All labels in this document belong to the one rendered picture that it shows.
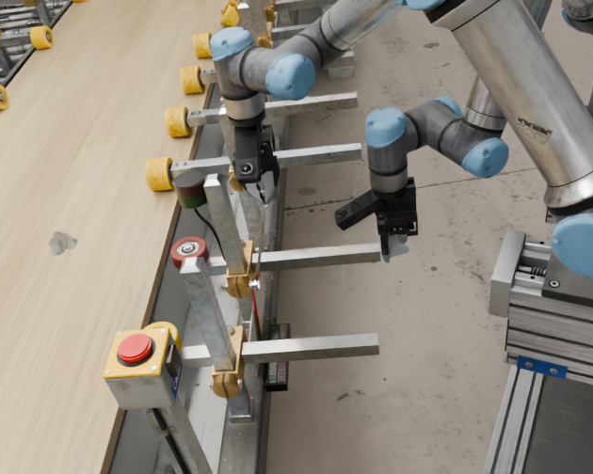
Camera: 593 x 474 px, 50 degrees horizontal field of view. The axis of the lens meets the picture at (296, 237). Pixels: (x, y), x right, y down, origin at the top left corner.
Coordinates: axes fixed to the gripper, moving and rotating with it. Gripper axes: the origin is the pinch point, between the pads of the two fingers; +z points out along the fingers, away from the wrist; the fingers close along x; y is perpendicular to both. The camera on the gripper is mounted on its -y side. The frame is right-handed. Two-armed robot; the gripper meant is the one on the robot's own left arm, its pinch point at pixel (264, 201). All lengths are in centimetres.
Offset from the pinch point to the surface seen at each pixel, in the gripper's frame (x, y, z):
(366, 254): -19.8, -2.2, 15.1
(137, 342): 7, -55, -23
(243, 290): 6.8, -9.2, 15.9
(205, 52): 28, 95, 7
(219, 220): 8.3, -6.4, -1.3
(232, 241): 7.1, -6.4, 4.3
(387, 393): -22, 23, 101
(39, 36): 95, 123, 5
